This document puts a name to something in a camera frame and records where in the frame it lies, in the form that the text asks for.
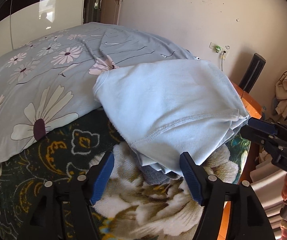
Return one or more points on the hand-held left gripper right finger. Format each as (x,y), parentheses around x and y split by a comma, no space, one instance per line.
(192,180)

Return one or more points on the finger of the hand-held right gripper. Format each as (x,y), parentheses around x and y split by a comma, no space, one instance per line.
(261,125)
(254,133)

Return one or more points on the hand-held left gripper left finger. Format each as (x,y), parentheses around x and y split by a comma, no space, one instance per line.
(101,180)

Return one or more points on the light blue sweatshirt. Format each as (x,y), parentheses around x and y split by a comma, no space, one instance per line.
(171,97)

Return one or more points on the black tower appliance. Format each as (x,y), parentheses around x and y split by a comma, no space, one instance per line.
(253,72)

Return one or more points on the dark floral blanket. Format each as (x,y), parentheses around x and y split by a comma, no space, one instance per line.
(146,210)

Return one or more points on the green plug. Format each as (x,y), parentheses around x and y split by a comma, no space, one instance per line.
(218,47)

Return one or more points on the light blue floral duvet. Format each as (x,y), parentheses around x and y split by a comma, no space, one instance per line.
(46,80)

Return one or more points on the beige room door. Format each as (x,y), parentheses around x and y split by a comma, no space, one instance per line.
(111,5)

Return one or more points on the white glossy wardrobe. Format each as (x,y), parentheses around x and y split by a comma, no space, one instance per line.
(33,12)

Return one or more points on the white wall socket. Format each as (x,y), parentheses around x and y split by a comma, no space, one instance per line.
(213,45)

